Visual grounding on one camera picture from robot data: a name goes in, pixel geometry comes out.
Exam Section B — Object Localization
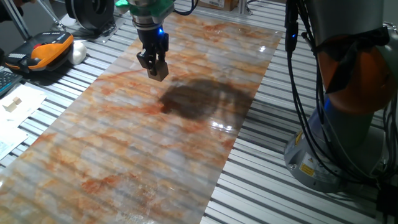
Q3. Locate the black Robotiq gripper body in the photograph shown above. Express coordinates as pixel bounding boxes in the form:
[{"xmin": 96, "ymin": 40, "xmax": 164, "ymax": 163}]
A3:
[{"xmin": 137, "ymin": 27, "xmax": 170, "ymax": 52}]

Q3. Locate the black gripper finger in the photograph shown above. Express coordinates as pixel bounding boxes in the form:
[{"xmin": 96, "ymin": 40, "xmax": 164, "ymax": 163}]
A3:
[
  {"xmin": 157, "ymin": 46, "xmax": 169, "ymax": 62},
  {"xmin": 136, "ymin": 49, "xmax": 156, "ymax": 77}
]

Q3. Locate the wooden cube block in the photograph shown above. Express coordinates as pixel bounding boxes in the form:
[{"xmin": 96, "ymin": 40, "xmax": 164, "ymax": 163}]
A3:
[{"xmin": 147, "ymin": 58, "xmax": 170, "ymax": 82}]

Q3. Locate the dark sleeved person forearm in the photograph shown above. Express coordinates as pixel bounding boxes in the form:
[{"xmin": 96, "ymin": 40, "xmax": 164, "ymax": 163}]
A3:
[{"xmin": 0, "ymin": 0, "xmax": 25, "ymax": 23}]

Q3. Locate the black round fan housing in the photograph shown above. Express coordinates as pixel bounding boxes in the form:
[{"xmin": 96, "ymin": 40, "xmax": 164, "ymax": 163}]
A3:
[{"xmin": 64, "ymin": 0, "xmax": 116, "ymax": 32}]

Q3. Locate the white rounded object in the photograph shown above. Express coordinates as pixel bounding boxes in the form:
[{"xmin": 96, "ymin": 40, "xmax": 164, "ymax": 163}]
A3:
[{"xmin": 68, "ymin": 41, "xmax": 88, "ymax": 65}]

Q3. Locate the brown cardboard box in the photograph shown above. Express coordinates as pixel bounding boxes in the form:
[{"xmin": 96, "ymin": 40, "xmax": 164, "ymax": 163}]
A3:
[{"xmin": 198, "ymin": 0, "xmax": 239, "ymax": 12}]

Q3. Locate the orange marble pattern mat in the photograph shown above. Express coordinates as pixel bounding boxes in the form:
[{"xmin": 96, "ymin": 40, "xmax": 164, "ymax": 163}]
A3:
[{"xmin": 0, "ymin": 11, "xmax": 284, "ymax": 224}]

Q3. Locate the orange black teach pendant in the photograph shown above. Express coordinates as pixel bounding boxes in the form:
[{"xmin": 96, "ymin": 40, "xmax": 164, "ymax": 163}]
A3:
[{"xmin": 3, "ymin": 30, "xmax": 75, "ymax": 74}]

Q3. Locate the slanted aluminium bar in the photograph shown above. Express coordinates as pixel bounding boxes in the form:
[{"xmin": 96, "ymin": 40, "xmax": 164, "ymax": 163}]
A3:
[{"xmin": 2, "ymin": 0, "xmax": 32, "ymax": 41}]

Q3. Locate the black computer keyboard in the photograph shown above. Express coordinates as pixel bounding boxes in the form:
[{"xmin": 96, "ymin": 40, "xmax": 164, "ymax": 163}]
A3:
[{"xmin": 0, "ymin": 70, "xmax": 23, "ymax": 97}]

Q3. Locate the printed white paper sheet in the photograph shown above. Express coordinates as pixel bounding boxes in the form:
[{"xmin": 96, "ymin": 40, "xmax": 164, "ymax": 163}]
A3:
[{"xmin": 0, "ymin": 124, "xmax": 29, "ymax": 161}]

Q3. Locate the green wrist mount plate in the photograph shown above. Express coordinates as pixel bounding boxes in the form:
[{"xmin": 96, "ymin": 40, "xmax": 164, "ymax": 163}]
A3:
[{"xmin": 114, "ymin": 0, "xmax": 175, "ymax": 20}]

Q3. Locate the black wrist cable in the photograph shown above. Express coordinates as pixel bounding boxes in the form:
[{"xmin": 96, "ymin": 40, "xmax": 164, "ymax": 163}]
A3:
[{"xmin": 174, "ymin": 0, "xmax": 200, "ymax": 17}]

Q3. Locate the grey metal base plate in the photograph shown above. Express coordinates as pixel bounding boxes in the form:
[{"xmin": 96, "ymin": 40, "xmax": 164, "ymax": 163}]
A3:
[{"xmin": 58, "ymin": 14, "xmax": 127, "ymax": 44}]

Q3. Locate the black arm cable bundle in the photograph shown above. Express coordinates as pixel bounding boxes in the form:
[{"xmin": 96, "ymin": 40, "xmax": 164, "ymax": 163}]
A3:
[{"xmin": 284, "ymin": 0, "xmax": 398, "ymax": 187}]

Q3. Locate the black fabric strap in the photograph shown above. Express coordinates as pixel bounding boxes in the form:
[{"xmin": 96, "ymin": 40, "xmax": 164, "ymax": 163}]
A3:
[{"xmin": 313, "ymin": 26, "xmax": 391, "ymax": 94}]

